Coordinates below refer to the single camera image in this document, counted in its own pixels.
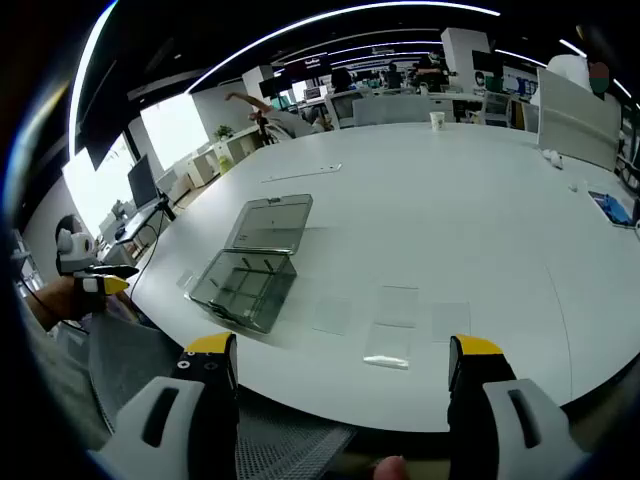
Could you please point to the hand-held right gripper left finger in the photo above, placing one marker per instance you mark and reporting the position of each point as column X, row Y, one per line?
column 165, row 425

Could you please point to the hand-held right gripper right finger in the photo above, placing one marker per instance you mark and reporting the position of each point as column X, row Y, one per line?
column 500, row 425

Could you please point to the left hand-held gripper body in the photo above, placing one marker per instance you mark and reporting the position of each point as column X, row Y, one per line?
column 72, row 247

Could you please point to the small clear plastic divider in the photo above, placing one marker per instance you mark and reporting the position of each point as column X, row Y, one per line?
column 185, row 278

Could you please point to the clear grey guide fixture box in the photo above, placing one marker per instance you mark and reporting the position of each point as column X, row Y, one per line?
column 250, row 280

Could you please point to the person's right hand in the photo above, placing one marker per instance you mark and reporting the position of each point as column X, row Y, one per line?
column 392, row 470

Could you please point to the grey mesh office chair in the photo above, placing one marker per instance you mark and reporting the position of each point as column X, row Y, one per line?
column 150, row 350

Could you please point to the black monitor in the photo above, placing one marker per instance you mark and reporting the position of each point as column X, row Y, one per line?
column 142, row 182

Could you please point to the dark ceiling-hung display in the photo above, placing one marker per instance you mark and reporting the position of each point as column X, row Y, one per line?
column 97, row 140

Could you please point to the clear plastic bag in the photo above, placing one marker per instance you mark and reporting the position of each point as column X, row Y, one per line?
column 387, row 347

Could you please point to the green potted plant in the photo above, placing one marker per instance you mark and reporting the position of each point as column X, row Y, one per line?
column 223, row 132

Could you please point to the blue flat item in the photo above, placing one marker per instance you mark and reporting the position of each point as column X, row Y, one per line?
column 612, row 206

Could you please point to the grey partition panel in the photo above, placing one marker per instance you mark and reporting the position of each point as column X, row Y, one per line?
column 575, row 125

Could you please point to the white paper cup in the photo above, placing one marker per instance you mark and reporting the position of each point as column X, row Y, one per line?
column 437, row 121

